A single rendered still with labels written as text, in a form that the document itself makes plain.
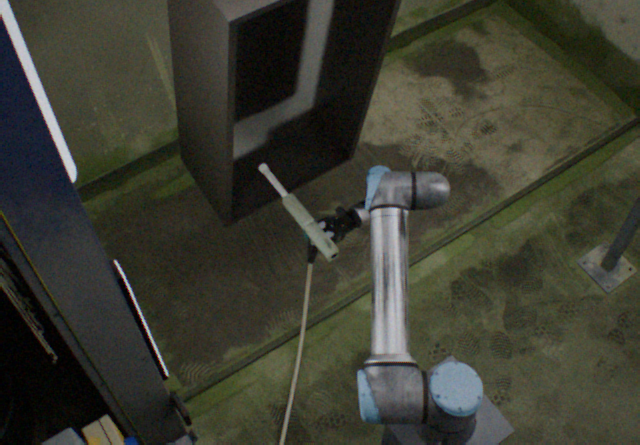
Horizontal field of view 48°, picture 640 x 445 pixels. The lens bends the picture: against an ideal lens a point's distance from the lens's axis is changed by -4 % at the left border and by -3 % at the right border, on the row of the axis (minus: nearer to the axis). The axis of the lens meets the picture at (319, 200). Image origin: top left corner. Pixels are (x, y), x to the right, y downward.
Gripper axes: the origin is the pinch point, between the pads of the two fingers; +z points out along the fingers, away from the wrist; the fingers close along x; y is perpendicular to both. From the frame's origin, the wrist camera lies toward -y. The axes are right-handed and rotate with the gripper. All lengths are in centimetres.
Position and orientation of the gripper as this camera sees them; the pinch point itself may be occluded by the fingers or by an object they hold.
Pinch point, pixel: (312, 237)
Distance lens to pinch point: 276.1
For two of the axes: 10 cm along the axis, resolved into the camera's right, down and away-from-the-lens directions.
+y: -1.3, 6.0, 7.9
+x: -5.8, -6.9, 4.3
